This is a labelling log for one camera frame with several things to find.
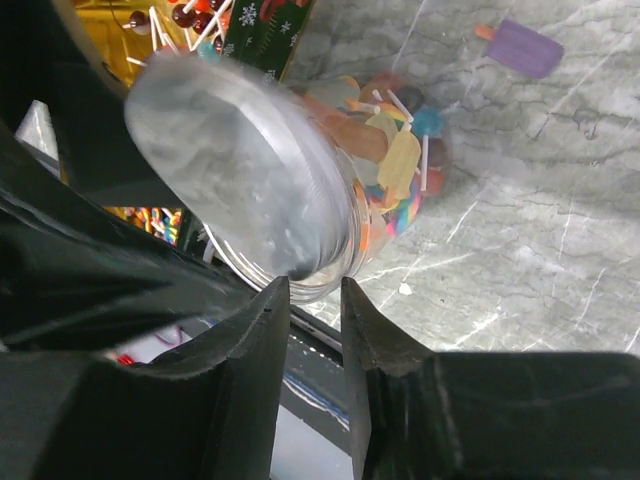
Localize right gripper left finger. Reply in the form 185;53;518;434
1;277;290;479

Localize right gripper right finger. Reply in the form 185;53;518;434
341;278;639;479

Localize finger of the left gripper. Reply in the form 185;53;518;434
1;127;253;350
1;1;182;207

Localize clear round lid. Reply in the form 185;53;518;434
124;52;353;280

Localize tin of round lollipops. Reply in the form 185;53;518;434
73;0;313;86

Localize clear plastic cup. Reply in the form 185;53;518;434
202;72;451;306

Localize tin of swirl lollipops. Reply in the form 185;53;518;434
105;207;185;246

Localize spilled pastel candy pieces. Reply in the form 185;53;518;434
474;19;564;79

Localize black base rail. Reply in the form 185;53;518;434
281;306;350;453

